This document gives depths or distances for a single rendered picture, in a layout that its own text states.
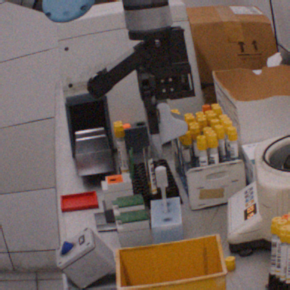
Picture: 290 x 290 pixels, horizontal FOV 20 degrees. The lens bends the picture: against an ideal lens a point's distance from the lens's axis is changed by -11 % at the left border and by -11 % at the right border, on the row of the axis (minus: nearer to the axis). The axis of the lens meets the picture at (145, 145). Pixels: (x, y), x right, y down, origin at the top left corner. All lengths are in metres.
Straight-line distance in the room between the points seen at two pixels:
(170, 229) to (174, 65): 0.30
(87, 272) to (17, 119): 1.99
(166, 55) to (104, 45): 0.40
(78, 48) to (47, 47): 1.34
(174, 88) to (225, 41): 0.81
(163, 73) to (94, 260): 0.33
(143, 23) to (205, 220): 0.34
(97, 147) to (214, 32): 0.60
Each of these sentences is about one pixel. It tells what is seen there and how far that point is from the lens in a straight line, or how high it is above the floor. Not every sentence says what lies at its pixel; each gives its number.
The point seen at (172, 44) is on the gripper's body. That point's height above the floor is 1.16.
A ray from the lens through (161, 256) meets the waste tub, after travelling 1.13.
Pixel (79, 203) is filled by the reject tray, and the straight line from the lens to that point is 1.58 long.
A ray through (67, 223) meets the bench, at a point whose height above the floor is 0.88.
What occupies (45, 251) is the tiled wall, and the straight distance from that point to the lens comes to 3.35.
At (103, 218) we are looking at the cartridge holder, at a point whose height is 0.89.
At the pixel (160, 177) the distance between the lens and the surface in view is 1.20.
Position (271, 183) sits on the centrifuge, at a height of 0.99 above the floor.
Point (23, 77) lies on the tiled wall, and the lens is 3.13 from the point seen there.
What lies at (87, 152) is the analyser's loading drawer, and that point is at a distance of 1.65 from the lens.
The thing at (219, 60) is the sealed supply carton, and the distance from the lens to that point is 2.19.
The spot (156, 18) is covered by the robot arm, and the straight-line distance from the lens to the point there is 1.35.
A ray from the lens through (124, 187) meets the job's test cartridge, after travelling 1.43.
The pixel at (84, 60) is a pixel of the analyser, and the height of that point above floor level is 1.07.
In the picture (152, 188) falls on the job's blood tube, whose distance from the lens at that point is 1.51.
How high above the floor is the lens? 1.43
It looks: 18 degrees down
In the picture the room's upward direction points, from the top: 8 degrees counter-clockwise
